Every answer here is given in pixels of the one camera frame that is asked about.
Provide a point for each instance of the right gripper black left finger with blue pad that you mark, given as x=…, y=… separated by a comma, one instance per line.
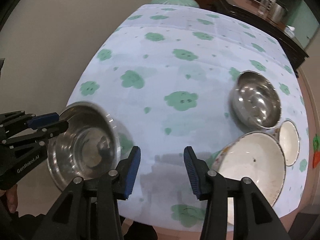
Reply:
x=88, y=209

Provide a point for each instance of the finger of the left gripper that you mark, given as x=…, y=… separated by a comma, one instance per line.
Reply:
x=37, y=122
x=52, y=130

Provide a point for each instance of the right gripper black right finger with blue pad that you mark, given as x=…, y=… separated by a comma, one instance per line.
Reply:
x=254, y=217

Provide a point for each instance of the steel bowl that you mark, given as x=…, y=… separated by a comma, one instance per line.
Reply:
x=255, y=101
x=91, y=146

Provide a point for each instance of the large white enamel bowl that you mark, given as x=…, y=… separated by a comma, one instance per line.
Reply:
x=258, y=156

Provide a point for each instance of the small white enamel bowl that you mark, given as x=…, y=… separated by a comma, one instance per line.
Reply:
x=288, y=138

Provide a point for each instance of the person's hand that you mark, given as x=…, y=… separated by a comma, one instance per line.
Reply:
x=12, y=199

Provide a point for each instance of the cloud pattern tablecloth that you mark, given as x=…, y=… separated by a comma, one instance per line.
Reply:
x=165, y=76

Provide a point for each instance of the green round stool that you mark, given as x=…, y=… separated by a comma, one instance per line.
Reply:
x=187, y=3

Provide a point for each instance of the steel pot on sideboard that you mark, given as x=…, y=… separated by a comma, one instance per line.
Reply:
x=277, y=12

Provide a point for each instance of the dark wooden sideboard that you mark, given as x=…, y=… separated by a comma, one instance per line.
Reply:
x=247, y=11

